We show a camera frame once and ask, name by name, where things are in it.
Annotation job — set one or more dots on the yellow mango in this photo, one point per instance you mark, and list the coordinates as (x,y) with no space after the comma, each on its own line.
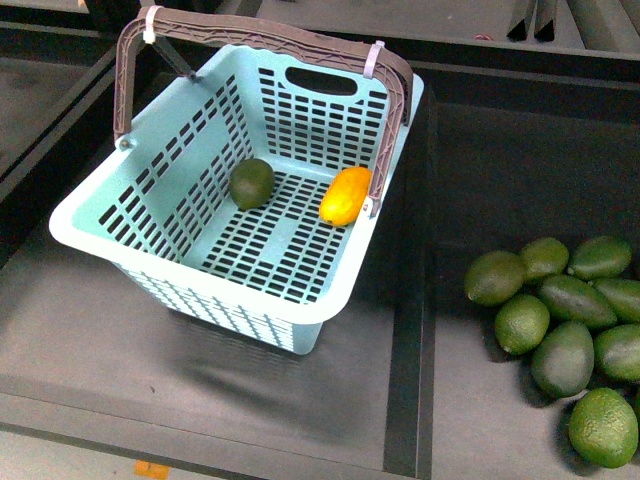
(345,196)

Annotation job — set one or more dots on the light blue plastic basket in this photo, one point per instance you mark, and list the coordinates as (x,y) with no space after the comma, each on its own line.
(159,207)

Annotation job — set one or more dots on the brown basket handle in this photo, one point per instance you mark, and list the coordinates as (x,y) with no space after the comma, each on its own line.
(157,24)

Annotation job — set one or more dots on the dark green avocado centre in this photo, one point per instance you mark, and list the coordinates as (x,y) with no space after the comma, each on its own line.
(563,363)

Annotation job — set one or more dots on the black fruit display tray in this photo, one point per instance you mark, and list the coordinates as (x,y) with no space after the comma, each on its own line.
(513,141)

